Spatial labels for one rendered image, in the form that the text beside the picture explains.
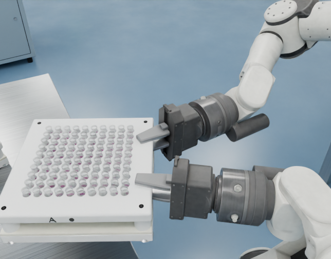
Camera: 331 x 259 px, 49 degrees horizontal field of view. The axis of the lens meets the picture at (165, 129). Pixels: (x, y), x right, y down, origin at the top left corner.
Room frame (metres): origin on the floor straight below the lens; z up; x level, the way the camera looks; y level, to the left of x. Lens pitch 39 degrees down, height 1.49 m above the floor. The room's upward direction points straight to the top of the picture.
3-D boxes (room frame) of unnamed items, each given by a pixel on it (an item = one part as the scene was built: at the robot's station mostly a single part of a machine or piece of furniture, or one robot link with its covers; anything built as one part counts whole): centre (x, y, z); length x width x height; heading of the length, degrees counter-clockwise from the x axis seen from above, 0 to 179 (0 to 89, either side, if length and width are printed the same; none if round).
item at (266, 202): (0.40, -0.19, 1.02); 0.11 x 0.11 x 0.11; 83
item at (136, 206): (0.46, 0.15, 1.03); 0.25 x 0.24 x 0.02; 1
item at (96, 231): (0.46, 0.14, 0.99); 0.24 x 0.24 x 0.02; 1
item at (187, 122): (0.58, -0.05, 1.03); 0.12 x 0.10 x 0.13; 123
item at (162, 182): (0.41, 0.02, 1.05); 0.06 x 0.03 x 0.02; 83
